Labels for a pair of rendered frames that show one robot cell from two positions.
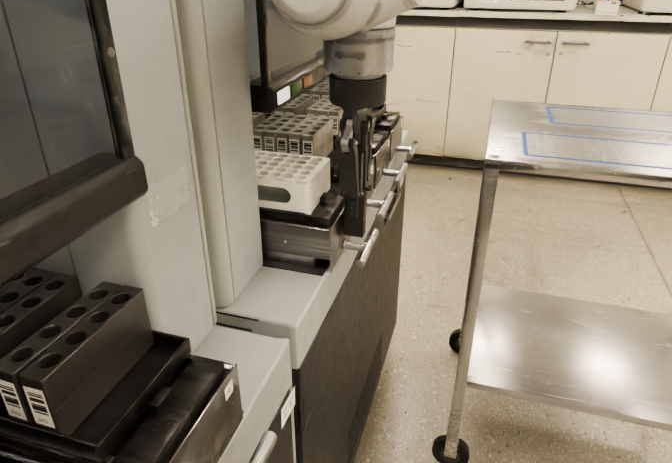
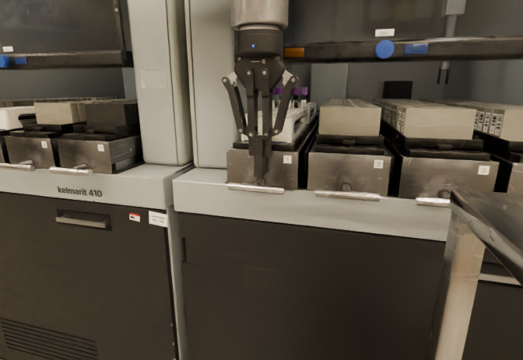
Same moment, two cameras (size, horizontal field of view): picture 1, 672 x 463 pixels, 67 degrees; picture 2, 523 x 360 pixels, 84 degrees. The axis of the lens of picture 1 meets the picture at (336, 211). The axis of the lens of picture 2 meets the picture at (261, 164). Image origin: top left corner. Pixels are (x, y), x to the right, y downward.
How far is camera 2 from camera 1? 0.86 m
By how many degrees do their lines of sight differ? 82
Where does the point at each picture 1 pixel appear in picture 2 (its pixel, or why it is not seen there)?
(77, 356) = (94, 106)
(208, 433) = (86, 152)
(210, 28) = (194, 8)
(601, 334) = not seen: outside the picture
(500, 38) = not seen: outside the picture
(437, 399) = not seen: outside the picture
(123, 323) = (113, 110)
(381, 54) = (235, 5)
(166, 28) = (160, 6)
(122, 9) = not seen: outside the picture
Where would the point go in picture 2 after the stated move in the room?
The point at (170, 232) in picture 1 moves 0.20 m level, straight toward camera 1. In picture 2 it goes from (152, 96) to (46, 96)
